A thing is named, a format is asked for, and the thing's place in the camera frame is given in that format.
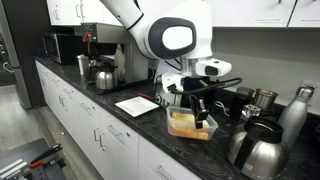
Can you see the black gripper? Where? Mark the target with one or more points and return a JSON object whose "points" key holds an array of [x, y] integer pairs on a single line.
{"points": [[196, 86]]}

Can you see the clear plastic lunchbox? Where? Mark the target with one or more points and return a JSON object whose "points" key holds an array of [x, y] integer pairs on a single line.
{"points": [[213, 126]]}

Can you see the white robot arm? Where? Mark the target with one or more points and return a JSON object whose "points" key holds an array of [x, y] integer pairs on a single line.
{"points": [[203, 20]]}

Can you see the stainless steel toaster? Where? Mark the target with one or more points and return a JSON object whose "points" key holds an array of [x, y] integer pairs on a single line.
{"points": [[163, 98]]}

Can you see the black plastic cup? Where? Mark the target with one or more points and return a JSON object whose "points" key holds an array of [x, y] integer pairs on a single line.
{"points": [[238, 103]]}

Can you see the clear glass jar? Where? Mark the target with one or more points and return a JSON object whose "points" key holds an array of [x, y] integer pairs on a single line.
{"points": [[250, 111]]}

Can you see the red pen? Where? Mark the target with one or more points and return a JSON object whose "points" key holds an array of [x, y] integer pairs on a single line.
{"points": [[145, 96]]}

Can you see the white square plate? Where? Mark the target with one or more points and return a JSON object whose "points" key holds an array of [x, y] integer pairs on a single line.
{"points": [[136, 106]]}

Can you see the steel filter basket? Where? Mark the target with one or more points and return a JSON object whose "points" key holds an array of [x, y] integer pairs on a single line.
{"points": [[265, 100]]}

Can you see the steel carafe with open collar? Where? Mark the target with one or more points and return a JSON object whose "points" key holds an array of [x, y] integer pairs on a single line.
{"points": [[260, 160]]}

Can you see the black steel coffee maker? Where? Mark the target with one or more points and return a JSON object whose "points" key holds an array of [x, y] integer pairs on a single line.
{"points": [[133, 63]]}

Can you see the white base cabinets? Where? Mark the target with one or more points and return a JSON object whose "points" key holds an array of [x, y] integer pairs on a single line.
{"points": [[126, 153]]}

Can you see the stainless steel water bottle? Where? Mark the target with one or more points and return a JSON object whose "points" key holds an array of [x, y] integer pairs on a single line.
{"points": [[293, 116]]}

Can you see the steel carafe with black lid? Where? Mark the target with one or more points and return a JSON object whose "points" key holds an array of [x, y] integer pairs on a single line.
{"points": [[106, 79]]}

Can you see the brown cork coaster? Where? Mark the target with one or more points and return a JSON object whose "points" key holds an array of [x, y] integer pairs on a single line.
{"points": [[92, 73]]}

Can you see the silver cylindrical canister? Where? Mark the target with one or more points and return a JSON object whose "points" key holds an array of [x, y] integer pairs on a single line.
{"points": [[83, 65]]}

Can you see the red hot water tap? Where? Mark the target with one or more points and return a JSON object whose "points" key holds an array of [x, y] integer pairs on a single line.
{"points": [[86, 36]]}

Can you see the black microwave oven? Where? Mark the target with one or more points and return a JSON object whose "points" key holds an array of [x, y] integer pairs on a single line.
{"points": [[56, 48]]}

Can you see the black orange bar clamp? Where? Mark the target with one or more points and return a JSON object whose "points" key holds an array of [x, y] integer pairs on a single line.
{"points": [[46, 155]]}

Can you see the black robot cart top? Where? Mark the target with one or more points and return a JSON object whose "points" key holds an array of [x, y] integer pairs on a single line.
{"points": [[50, 173]]}

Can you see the stainless steel refrigerator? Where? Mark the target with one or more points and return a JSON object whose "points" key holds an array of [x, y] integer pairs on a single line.
{"points": [[23, 90]]}

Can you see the aluminium extrusion rails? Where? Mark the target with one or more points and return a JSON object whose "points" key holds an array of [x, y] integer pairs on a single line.
{"points": [[15, 170]]}

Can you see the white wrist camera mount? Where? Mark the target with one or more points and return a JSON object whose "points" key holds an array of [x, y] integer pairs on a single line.
{"points": [[173, 81]]}

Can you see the white wall cabinets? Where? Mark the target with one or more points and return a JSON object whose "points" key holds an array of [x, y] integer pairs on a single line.
{"points": [[250, 10]]}

